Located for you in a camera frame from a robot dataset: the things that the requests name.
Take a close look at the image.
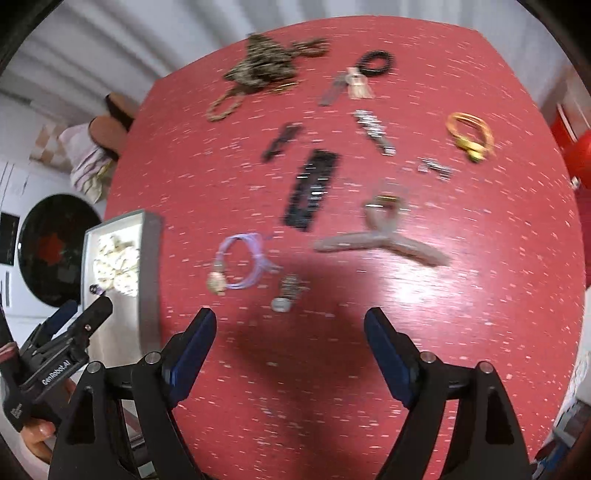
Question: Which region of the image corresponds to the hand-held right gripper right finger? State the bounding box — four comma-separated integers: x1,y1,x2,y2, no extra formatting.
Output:
364,308,534,480

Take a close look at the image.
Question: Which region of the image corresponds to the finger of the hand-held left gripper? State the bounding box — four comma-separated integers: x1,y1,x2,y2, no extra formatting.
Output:
28,300,80,344
46,295,114,354

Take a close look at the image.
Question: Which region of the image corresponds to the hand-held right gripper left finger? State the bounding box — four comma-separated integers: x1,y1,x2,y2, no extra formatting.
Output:
48,307,218,480

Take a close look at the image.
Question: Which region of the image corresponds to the cream polka dot scrunchie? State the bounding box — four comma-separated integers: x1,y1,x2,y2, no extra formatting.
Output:
92,233,141,296

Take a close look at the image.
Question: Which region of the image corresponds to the purple hair tie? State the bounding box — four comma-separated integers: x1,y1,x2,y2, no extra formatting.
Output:
207,233,282,296

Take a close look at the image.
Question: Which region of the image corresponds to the grey white tray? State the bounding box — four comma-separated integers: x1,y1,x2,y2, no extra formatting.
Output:
81,210,164,370

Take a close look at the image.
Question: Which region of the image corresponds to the small silver rhinestone clip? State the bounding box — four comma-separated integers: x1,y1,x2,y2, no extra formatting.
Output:
271,274,308,315

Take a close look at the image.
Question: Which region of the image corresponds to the transparent large claw clip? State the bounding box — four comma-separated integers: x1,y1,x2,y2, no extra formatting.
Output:
314,187,451,268

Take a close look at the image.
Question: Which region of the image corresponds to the yellow hair tie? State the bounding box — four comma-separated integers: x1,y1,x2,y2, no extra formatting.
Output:
445,112,497,163

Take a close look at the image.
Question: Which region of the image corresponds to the silver rhinestone hair clip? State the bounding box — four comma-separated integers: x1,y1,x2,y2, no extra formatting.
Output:
353,110,398,158

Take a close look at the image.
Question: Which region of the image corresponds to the person's left hand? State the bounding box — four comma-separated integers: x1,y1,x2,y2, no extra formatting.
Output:
21,418,60,463

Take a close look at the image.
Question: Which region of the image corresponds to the white washing machine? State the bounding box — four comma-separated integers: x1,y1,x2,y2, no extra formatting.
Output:
0,159,107,319

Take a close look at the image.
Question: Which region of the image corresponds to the white striped towel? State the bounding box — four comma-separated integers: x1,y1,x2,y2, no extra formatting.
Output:
69,138,116,204

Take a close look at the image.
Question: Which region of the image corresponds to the pink towel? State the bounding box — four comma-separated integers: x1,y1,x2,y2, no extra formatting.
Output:
58,124,95,153

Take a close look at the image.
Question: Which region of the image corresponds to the brown pink slipper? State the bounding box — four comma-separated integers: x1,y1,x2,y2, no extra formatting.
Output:
105,92,139,126
90,115,131,155

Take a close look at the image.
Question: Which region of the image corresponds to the small silver hair clip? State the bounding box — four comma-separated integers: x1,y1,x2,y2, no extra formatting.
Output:
418,157,453,182

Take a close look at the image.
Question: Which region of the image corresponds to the small black hair clip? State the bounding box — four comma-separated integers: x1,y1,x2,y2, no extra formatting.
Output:
262,122,303,162

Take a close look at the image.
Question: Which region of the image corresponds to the beige tassel hair clip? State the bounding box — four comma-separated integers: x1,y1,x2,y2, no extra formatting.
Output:
344,67,370,100

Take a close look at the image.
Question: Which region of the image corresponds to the black bead bracelet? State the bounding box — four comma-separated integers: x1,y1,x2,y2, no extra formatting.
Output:
355,50,395,77

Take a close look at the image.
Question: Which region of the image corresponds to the leopard print hair tie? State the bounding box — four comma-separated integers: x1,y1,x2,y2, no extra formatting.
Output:
205,33,331,123

